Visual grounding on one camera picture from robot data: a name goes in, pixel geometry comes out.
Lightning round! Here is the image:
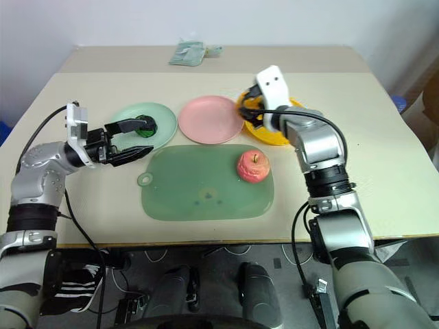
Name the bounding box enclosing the yellow round plate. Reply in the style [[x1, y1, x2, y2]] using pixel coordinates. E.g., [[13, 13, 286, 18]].
[[235, 93, 305, 147]]

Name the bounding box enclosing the brown cardboard box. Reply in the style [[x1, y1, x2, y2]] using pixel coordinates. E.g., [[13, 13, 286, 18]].
[[400, 56, 439, 150]]

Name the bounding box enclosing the pink round plate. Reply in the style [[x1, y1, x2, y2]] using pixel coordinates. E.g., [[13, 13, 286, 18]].
[[178, 95, 246, 145]]

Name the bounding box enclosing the red apple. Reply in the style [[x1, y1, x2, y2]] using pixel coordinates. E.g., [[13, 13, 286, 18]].
[[235, 149, 270, 184]]

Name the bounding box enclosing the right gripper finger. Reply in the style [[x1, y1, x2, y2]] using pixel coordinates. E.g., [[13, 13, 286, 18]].
[[244, 116, 267, 131], [237, 104, 265, 121]]

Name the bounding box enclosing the dark rounded robot leg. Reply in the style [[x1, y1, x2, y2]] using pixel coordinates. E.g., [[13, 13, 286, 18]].
[[142, 263, 201, 321], [237, 261, 284, 329]]

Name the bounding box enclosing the dark green small item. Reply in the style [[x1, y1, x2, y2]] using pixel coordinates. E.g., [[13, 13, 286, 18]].
[[133, 115, 158, 139]]

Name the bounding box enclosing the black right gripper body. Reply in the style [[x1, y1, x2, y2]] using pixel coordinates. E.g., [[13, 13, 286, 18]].
[[244, 82, 267, 114]]

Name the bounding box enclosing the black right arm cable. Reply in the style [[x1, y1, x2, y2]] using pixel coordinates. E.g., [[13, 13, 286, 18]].
[[262, 106, 350, 292]]

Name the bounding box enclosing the light green round plate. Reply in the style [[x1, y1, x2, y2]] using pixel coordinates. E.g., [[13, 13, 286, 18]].
[[108, 101, 178, 152]]

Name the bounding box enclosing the blue round container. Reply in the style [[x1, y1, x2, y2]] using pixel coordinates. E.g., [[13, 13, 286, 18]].
[[390, 93, 408, 114]]

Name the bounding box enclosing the green plastic packet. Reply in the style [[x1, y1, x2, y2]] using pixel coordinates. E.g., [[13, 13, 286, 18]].
[[167, 38, 207, 67]]

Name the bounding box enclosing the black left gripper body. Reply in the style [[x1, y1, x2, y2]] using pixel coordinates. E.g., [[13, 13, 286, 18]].
[[85, 127, 116, 165]]

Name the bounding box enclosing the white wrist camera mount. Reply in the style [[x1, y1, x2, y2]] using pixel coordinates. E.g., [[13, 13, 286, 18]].
[[255, 64, 291, 133], [64, 101, 96, 169]]

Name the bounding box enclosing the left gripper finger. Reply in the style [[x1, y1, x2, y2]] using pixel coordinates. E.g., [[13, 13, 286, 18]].
[[104, 117, 156, 138], [110, 146, 155, 168]]

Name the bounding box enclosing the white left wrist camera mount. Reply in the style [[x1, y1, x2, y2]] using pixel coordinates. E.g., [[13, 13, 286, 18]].
[[64, 101, 96, 169]]

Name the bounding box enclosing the blue bin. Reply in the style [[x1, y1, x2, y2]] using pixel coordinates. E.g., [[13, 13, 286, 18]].
[[0, 119, 15, 147]]

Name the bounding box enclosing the black floor device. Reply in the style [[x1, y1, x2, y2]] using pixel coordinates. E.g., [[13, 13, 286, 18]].
[[114, 293, 149, 327]]

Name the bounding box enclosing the black white striped cloth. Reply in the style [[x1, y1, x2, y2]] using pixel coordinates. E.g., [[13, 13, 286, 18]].
[[40, 249, 106, 315]]

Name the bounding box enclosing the green translucent cutting mat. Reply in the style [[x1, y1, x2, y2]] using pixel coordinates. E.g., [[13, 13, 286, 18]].
[[137, 143, 276, 221]]

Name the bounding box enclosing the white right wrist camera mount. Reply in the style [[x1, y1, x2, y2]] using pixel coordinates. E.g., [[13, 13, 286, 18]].
[[255, 64, 291, 133]]

